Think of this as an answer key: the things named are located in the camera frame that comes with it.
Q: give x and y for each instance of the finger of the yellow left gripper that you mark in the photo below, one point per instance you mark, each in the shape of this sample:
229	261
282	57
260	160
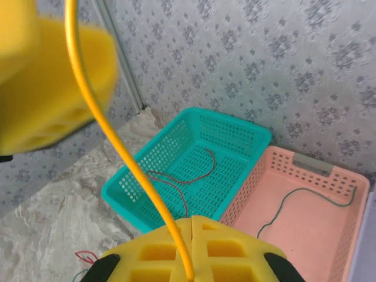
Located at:
44	88

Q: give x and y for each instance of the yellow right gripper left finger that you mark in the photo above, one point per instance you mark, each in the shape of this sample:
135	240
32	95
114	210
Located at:
152	255

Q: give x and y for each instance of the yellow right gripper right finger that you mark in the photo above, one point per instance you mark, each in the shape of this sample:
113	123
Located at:
229	255

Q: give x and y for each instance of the teal perforated plastic basket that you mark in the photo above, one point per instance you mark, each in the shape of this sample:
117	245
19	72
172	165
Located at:
223	176

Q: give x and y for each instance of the pink perforated plastic basket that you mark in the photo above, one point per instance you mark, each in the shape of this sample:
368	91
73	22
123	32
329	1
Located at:
308	229

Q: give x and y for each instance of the aluminium corner post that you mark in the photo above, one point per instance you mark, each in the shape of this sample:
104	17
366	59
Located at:
124	58

